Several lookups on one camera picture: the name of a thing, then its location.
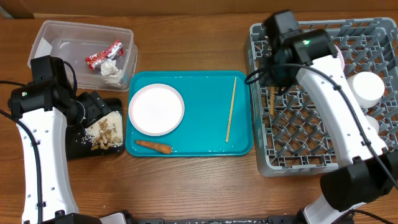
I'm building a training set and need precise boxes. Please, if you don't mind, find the wooden chopstick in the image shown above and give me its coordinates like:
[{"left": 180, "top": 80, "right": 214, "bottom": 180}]
[
  {"left": 226, "top": 77, "right": 237, "bottom": 143},
  {"left": 270, "top": 86, "right": 275, "bottom": 116}
]

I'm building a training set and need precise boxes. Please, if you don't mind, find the foil ball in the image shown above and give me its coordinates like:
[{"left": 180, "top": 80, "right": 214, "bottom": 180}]
[{"left": 101, "top": 60, "right": 123, "bottom": 87}]

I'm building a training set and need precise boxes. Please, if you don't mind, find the large white bowl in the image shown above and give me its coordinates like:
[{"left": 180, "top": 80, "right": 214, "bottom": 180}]
[{"left": 335, "top": 45, "right": 345, "bottom": 70}]

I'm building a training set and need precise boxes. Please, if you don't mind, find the white round plate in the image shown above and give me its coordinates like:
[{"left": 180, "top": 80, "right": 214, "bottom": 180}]
[{"left": 128, "top": 83, "right": 185, "bottom": 136}]

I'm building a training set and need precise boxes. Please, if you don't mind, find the red foil snack wrapper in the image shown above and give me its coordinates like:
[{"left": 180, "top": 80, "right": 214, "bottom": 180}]
[{"left": 85, "top": 40, "right": 124, "bottom": 70}]

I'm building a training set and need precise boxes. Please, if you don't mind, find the orange carrot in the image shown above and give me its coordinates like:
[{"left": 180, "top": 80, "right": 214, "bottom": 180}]
[{"left": 135, "top": 140, "right": 172, "bottom": 154}]

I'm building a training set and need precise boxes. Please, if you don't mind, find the small white bowl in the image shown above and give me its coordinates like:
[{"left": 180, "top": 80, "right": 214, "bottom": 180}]
[{"left": 347, "top": 72, "right": 385, "bottom": 108}]

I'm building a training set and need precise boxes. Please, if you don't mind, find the white cup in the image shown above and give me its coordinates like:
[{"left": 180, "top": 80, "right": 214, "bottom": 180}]
[{"left": 366, "top": 116, "right": 380, "bottom": 133}]

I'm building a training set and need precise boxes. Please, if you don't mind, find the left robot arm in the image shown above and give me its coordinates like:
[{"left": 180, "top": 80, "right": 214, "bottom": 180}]
[{"left": 9, "top": 55, "right": 111, "bottom": 223}]

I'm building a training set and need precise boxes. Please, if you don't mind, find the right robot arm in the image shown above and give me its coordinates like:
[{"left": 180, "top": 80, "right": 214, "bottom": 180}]
[{"left": 257, "top": 11, "right": 397, "bottom": 223}]

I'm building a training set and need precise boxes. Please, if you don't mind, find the grey dishwasher rack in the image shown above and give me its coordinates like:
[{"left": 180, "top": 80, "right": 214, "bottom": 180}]
[{"left": 251, "top": 17, "right": 397, "bottom": 177}]

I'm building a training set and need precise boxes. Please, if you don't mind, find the food scraps peanuts rice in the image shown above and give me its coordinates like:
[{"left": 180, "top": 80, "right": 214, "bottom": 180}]
[{"left": 85, "top": 111, "right": 124, "bottom": 150}]

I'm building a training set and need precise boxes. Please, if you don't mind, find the black tray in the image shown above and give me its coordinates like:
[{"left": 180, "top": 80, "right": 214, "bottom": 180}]
[{"left": 65, "top": 97, "right": 126, "bottom": 161}]

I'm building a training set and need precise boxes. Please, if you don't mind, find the clear plastic bin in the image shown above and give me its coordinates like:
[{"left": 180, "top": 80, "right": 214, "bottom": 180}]
[{"left": 29, "top": 21, "right": 137, "bottom": 91}]

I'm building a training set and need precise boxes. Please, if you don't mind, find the teal serving tray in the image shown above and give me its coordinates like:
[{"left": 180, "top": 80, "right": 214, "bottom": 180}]
[{"left": 125, "top": 70, "right": 253, "bottom": 157}]

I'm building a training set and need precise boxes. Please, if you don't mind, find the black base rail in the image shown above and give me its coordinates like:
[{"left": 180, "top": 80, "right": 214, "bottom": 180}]
[{"left": 99, "top": 211, "right": 355, "bottom": 224}]

